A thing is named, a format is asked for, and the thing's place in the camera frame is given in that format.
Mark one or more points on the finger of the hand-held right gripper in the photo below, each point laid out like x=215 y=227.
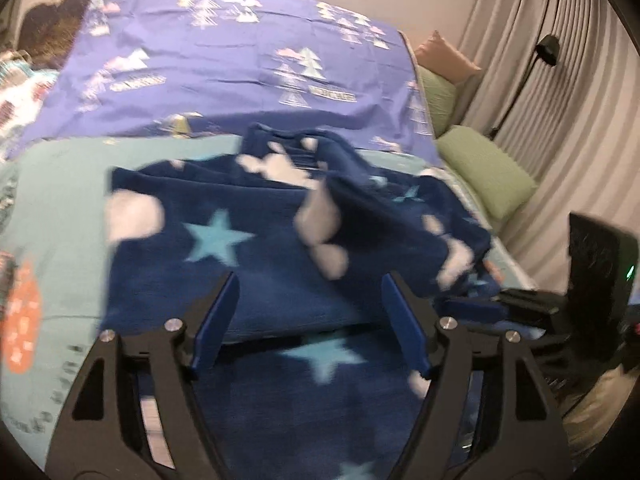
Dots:
x=525 y=307

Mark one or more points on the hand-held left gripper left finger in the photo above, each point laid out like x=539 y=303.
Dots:
x=219 y=320

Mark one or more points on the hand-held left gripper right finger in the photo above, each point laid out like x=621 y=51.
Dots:
x=404 y=327

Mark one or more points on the navy star print fleece garment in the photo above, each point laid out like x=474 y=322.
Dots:
x=280 y=270

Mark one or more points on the large green pillow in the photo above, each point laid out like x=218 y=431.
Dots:
x=487 y=172

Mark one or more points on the beige pleated curtain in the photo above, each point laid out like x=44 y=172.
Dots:
x=560 y=125

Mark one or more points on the teal printed bed sheet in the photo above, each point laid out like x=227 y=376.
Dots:
x=60 y=230

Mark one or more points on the small green pillow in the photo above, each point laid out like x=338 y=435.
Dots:
x=437 y=102

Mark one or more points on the black floor lamp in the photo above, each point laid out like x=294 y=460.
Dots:
x=547 y=50

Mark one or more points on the purple tree print blanket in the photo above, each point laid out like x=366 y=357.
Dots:
x=215 y=65

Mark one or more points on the peach pillow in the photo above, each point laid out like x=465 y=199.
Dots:
x=445 y=55

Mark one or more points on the white patterned cloth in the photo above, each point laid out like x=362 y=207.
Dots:
x=22 y=95

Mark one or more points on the dark brown furry cloth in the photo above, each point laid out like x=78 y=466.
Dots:
x=55 y=27

